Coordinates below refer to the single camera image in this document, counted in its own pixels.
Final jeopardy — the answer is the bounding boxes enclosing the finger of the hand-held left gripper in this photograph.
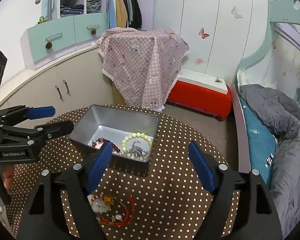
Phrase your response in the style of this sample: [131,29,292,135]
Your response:
[1,120,74,148]
[0,105,56,126]

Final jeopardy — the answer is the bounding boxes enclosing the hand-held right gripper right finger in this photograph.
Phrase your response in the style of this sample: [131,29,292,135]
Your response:
[189,141,283,240]

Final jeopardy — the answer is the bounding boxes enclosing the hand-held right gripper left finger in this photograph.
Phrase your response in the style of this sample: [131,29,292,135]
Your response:
[16,140,113,240]

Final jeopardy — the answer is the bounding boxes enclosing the dark red bead bracelet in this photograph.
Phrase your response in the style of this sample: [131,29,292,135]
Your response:
[91,137,123,155]

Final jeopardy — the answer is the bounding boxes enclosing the silver grey chain bracelet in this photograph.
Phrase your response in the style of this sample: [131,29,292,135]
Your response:
[126,141,150,160]

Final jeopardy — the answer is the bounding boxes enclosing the grey metal box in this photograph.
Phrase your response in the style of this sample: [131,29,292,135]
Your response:
[69,104,160,178]

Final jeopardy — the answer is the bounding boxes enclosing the cream bead bracelet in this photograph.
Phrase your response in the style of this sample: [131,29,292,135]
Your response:
[121,133,154,158]

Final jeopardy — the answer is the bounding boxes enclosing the red cord bracelet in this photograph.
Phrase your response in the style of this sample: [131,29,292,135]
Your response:
[96,195,136,226]

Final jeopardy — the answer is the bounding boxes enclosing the person's left hand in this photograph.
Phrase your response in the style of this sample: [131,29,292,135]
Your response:
[3,167,16,189]

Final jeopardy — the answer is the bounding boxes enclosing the beige cabinet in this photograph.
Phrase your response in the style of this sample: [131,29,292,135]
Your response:
[0,44,116,121]

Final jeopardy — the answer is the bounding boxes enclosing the brown polka dot tablecloth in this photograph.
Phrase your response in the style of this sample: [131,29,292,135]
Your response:
[6,104,241,240]

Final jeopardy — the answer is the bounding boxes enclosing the teal bed sheet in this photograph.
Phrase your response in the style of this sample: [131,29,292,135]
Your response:
[241,96,278,186]

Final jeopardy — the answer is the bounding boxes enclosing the red storage box white lid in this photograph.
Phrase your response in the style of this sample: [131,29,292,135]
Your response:
[166,68,233,121]

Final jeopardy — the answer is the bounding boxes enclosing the mint drawer unit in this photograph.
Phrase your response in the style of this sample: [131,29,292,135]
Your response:
[20,13,109,71]

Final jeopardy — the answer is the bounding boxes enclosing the grey duvet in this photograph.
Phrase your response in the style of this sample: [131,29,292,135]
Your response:
[239,83,300,240]

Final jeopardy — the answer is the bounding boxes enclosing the white pillow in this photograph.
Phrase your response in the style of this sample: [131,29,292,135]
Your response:
[236,68,278,91]

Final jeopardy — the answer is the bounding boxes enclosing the folded dark jeans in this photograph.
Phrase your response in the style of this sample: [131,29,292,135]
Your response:
[60,4,84,18]

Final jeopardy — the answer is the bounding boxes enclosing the pink checked bear cloth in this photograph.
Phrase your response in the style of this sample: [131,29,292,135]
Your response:
[95,27,191,113]

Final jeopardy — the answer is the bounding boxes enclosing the folded light jeans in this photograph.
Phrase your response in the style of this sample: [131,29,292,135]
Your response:
[86,0,102,14]

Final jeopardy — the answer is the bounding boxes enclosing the light blue hanging shirt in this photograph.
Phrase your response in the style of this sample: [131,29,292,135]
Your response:
[107,0,118,29]

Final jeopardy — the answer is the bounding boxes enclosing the yellow hanging coat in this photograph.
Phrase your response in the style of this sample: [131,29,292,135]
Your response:
[115,0,129,29]

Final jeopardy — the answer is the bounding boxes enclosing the dark green hanging garment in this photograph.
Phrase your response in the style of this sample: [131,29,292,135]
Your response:
[125,0,135,25]

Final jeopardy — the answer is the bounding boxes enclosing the white wardrobe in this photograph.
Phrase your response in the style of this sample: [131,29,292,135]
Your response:
[154,0,275,88]

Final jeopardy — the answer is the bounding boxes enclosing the beige butterfly sticker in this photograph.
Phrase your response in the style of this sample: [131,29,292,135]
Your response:
[231,6,243,19]

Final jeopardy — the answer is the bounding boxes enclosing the mint bunk bed frame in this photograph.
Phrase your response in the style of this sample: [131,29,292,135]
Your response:
[231,0,300,240]

